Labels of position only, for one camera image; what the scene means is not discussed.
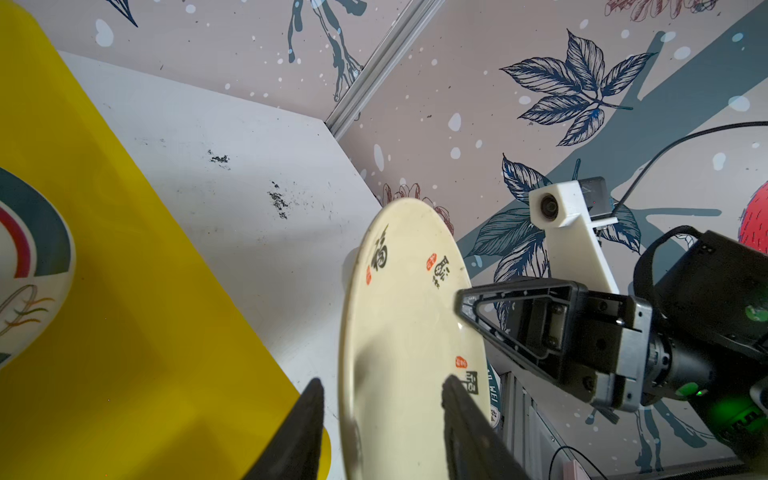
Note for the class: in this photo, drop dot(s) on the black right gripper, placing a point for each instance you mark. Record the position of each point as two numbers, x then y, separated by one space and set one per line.
603 349

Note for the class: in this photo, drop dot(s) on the white plate green red rim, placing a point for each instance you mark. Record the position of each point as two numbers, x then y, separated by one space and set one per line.
38 259

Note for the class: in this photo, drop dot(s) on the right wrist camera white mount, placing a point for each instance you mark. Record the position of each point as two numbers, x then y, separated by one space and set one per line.
574 252

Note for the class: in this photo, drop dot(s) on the aluminium frame corner post right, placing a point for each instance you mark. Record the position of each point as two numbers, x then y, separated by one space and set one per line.
395 45

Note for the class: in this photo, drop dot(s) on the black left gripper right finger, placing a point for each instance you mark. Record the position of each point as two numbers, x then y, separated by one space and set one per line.
473 449

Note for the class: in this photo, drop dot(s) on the small cream plate red stamps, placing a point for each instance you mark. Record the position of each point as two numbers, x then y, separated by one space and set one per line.
401 338

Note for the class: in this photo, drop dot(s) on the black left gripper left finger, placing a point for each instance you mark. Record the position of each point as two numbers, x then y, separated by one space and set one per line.
295 449

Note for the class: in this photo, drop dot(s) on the yellow plastic bin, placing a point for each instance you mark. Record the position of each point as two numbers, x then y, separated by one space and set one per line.
148 371

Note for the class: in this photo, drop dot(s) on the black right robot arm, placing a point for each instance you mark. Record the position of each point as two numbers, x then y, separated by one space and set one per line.
698 335

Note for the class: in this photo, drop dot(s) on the white plate green lettered rim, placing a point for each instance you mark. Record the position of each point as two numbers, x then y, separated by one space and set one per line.
495 398

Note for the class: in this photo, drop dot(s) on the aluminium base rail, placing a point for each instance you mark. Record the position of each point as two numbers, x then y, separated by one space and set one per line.
530 437

